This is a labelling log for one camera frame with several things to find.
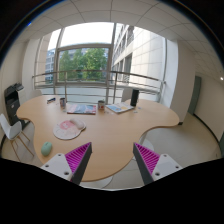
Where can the white chair behind table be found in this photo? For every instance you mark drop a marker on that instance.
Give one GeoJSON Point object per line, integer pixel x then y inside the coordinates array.
{"type": "Point", "coordinates": [127, 94]}

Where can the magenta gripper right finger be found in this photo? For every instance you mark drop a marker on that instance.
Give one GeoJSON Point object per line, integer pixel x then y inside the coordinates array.
{"type": "Point", "coordinates": [153, 166]}

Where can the black cylindrical speaker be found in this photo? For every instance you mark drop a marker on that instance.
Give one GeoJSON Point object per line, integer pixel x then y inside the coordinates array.
{"type": "Point", "coordinates": [134, 97]}

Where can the red magazine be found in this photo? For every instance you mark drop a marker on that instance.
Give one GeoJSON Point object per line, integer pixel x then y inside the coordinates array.
{"type": "Point", "coordinates": [82, 109]}

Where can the dark mug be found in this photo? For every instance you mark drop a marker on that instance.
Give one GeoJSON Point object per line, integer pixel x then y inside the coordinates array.
{"type": "Point", "coordinates": [62, 103]}

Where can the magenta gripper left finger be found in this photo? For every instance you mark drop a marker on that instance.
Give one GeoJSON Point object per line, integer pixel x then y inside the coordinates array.
{"type": "Point", "coordinates": [70, 166]}

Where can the mint green computer mouse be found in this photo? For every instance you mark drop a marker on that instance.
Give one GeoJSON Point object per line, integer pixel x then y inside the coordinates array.
{"type": "Point", "coordinates": [46, 148]}

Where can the round pink mouse pad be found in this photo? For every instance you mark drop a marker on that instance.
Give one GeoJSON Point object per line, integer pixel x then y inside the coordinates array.
{"type": "Point", "coordinates": [68, 129]}

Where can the metal window railing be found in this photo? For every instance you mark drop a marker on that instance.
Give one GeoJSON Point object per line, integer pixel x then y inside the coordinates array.
{"type": "Point", "coordinates": [89, 86]}

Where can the wooden curved table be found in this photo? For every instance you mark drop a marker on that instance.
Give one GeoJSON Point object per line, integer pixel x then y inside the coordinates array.
{"type": "Point", "coordinates": [112, 135]}

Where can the white chair wooden legs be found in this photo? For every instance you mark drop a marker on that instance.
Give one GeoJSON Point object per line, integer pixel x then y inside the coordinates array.
{"type": "Point", "coordinates": [13, 133]}

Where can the small dark stapler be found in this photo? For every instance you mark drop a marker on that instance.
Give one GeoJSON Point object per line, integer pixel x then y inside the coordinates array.
{"type": "Point", "coordinates": [51, 100]}

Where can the red white cup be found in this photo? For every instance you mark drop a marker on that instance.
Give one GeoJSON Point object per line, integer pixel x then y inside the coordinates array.
{"type": "Point", "coordinates": [101, 105]}

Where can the blue white magazine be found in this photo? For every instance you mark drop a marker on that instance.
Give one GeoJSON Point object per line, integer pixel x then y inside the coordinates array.
{"type": "Point", "coordinates": [120, 107]}

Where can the green door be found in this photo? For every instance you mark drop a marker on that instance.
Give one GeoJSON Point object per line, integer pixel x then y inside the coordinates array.
{"type": "Point", "coordinates": [195, 95]}

